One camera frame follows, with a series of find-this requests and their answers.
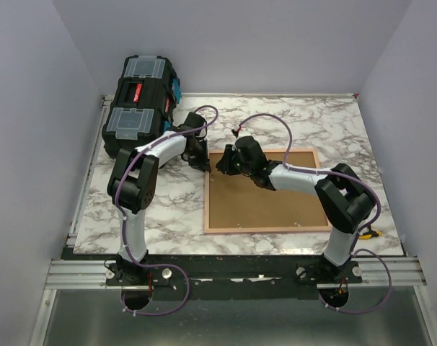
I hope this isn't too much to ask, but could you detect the pink picture frame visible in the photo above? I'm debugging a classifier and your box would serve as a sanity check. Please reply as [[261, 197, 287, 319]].
[[204, 149, 332, 234]]

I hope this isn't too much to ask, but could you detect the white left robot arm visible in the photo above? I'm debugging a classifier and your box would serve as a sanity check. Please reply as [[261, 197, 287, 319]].
[[107, 112, 211, 285]]

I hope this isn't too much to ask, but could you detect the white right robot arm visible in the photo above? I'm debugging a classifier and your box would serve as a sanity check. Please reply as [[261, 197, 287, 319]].
[[216, 136, 380, 283]]

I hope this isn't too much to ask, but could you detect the black plastic toolbox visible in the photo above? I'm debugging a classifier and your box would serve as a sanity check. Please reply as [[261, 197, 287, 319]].
[[102, 55, 182, 159]]

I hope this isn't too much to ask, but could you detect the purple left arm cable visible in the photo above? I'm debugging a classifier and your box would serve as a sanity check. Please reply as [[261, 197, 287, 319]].
[[115, 105, 219, 318]]

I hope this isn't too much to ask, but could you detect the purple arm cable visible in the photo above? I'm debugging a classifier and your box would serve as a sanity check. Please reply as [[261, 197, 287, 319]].
[[234, 113, 392, 314], [115, 105, 219, 318]]

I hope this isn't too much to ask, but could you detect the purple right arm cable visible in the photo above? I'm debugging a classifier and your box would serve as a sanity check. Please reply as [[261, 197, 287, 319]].
[[234, 113, 392, 314]]

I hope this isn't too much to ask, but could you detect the black mounting base rail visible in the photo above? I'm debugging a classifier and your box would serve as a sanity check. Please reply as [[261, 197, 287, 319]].
[[106, 254, 362, 301]]

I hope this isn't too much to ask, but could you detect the aluminium table rail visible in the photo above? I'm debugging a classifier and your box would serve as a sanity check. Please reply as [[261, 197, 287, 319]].
[[45, 94, 110, 289]]

